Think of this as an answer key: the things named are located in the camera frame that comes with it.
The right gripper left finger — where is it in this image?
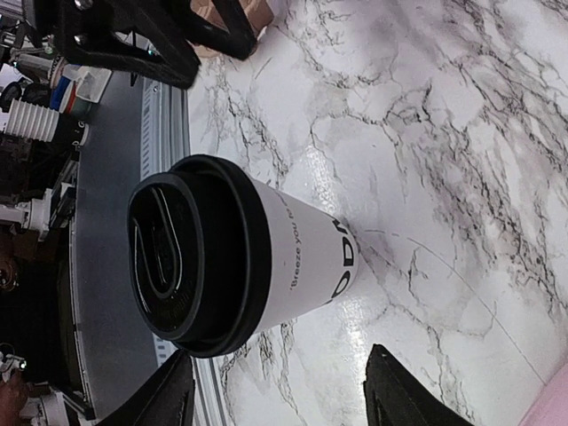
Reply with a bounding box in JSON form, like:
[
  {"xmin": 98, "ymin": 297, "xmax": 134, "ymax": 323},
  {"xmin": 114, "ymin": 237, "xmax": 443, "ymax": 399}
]
[{"xmin": 98, "ymin": 350, "xmax": 195, "ymax": 426}]

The pink plate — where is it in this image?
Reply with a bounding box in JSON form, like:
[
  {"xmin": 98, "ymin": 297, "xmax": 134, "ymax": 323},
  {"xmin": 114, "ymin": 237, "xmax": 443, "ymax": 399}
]
[{"xmin": 519, "ymin": 366, "xmax": 568, "ymax": 426}]

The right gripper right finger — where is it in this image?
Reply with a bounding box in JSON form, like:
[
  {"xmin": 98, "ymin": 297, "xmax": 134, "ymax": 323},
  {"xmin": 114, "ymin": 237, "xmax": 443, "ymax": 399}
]
[{"xmin": 363, "ymin": 344, "xmax": 466, "ymax": 426}]

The aluminium front rail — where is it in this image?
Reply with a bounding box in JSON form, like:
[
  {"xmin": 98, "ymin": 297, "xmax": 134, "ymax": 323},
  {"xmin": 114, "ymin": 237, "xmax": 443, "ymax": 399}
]
[{"xmin": 137, "ymin": 79, "xmax": 228, "ymax": 425}]

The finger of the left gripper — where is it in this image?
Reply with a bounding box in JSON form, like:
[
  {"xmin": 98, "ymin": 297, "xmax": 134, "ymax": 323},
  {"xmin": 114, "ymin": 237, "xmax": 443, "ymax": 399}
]
[
  {"xmin": 194, "ymin": 1, "xmax": 257, "ymax": 60},
  {"xmin": 57, "ymin": 1, "xmax": 200, "ymax": 89}
]

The brown cardboard cup carrier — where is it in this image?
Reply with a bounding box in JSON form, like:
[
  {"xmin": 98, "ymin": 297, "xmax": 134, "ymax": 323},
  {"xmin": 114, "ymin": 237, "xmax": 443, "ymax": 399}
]
[{"xmin": 188, "ymin": 0, "xmax": 279, "ymax": 59}]

